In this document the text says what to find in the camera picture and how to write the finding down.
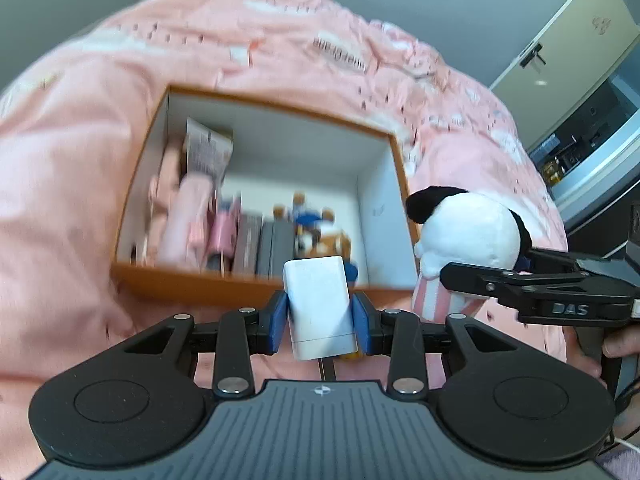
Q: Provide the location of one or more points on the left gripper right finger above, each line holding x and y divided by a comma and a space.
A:
404, 338

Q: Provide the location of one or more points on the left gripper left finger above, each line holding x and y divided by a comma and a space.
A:
237, 336

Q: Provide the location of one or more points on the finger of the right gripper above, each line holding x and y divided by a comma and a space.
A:
546, 260
527, 280

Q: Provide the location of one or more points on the white power adapter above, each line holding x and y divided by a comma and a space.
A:
319, 309

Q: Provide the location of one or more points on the panda plush toy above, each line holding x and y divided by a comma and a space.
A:
459, 226

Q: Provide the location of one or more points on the right hand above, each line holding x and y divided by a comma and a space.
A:
595, 352

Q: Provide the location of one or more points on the dark grey case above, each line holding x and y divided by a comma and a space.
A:
275, 248

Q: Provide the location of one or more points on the pink small box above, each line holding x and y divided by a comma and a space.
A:
223, 235

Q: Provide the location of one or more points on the orange toy figure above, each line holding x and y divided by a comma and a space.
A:
339, 245

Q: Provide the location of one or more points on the orange cardboard storage box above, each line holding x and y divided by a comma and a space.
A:
278, 150

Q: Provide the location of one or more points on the printed snack packet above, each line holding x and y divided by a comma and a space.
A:
207, 151

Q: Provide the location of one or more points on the white cabinet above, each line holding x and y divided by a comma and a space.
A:
581, 45

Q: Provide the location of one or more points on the pink patterned bed sheet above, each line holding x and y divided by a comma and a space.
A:
73, 124

